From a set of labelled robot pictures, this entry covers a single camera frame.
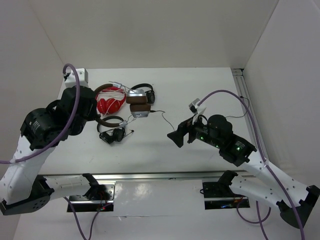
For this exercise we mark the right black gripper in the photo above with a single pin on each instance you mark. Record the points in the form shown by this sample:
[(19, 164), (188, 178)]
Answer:
[(183, 127)]

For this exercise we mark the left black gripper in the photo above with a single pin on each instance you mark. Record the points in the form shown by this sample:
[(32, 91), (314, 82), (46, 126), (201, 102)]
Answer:
[(94, 113)]

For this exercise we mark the brown silver headphones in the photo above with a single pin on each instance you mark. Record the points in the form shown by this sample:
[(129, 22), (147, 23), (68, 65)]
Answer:
[(112, 96)]

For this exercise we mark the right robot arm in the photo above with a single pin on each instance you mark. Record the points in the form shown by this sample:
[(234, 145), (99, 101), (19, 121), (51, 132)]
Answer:
[(294, 200)]

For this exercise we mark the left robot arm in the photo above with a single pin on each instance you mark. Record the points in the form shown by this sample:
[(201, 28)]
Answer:
[(22, 189)]

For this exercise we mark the black headphones near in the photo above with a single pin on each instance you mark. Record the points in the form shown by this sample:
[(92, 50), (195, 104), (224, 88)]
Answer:
[(112, 129)]

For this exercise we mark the black headphones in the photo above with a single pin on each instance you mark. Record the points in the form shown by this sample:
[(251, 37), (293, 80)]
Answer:
[(147, 89), (112, 129)]

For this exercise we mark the black headphones far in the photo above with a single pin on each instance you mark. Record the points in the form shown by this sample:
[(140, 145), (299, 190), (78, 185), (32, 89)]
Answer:
[(147, 89)]

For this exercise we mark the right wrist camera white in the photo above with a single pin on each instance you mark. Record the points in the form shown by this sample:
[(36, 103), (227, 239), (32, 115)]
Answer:
[(196, 109)]

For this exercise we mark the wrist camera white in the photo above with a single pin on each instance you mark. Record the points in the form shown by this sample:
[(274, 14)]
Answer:
[(196, 109), (70, 79)]

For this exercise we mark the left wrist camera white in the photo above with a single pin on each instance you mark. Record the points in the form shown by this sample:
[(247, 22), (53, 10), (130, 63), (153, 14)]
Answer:
[(70, 79)]

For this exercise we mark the aluminium rail front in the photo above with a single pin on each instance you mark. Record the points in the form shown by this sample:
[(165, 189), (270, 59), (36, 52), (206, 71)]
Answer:
[(155, 176)]

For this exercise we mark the aluminium rail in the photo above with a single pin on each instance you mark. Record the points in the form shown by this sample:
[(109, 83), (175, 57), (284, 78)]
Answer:
[(155, 176), (242, 90)]

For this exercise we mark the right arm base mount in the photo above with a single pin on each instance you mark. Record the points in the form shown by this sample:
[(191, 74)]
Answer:
[(218, 196)]

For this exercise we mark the aluminium rail right side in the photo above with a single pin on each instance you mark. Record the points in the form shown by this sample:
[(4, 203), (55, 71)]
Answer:
[(242, 90)]

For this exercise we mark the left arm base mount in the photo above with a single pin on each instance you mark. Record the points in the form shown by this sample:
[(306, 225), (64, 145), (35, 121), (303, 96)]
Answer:
[(102, 201)]

